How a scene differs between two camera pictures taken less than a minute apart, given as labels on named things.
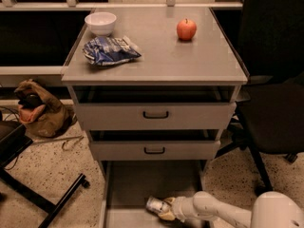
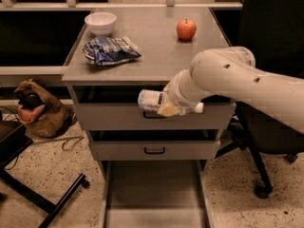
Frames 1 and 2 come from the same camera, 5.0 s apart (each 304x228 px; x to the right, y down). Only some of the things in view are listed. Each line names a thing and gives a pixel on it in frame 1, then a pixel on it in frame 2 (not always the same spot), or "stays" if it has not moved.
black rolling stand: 13,139 stays
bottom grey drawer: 126,185 stays
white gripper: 179,207 -> 176,94
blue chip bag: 109,49 stays
